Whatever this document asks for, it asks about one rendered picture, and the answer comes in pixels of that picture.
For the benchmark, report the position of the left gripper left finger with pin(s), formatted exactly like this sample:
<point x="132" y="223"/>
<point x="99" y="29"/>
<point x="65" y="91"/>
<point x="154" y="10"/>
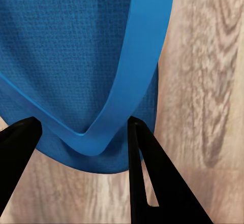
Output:
<point x="17" y="144"/>

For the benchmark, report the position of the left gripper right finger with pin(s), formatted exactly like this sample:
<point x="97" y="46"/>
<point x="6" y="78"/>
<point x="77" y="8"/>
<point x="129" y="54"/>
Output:
<point x="177" y="203"/>

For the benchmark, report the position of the sandal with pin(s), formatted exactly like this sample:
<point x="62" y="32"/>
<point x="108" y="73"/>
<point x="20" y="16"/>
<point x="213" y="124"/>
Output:
<point x="82" y="68"/>

